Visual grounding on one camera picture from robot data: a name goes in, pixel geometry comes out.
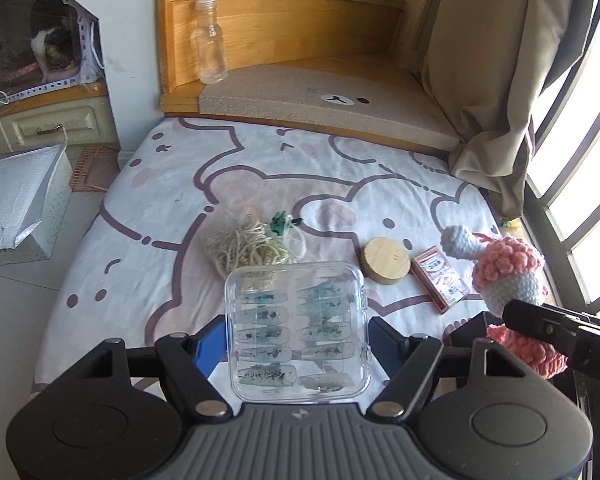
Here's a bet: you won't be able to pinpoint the cream cabinet with drawers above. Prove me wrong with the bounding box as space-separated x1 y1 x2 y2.
0 82 122 157

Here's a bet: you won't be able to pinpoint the round wooden lid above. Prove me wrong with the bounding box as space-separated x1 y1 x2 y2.
360 236 412 287

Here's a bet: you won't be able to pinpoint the red playing card box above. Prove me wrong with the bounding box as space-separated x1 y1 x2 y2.
410 246 470 315

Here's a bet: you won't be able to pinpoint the black window bars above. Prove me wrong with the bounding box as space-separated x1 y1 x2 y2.
525 0 600 331

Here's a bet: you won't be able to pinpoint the beige curtain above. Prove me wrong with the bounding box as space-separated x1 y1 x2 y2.
420 0 600 221

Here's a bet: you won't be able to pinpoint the pink plastic basket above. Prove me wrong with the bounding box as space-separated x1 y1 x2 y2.
70 146 122 194

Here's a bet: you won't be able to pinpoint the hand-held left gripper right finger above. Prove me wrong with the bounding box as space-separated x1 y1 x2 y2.
367 316 546 422

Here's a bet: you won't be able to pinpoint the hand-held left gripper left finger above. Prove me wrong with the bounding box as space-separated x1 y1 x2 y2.
72 316 233 423

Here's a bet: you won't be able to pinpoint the mesh bag of rubber bands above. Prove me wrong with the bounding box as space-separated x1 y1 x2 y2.
202 205 306 281

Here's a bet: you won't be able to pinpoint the green clip with white string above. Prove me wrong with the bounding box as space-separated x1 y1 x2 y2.
269 211 308 261

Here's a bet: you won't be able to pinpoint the clear glass bottle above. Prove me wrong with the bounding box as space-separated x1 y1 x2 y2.
190 0 229 85

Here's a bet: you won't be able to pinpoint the white bubble mailer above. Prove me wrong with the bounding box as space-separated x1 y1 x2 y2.
0 144 73 261

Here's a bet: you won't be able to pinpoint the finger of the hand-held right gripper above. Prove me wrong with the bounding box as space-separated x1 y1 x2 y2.
502 299 588 357

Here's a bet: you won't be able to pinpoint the black and white cat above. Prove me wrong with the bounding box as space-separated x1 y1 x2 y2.
30 12 79 73

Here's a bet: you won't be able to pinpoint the cartoon printed bedsheet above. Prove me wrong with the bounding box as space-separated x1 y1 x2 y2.
32 116 506 396

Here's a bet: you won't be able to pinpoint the clear plastic nail tip box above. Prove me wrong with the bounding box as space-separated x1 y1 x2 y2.
224 260 372 405

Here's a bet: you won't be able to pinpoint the wooden steps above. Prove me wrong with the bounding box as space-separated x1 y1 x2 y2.
156 0 431 113

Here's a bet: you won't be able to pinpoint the pink crochet doll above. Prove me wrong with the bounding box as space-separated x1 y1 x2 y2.
439 225 570 380

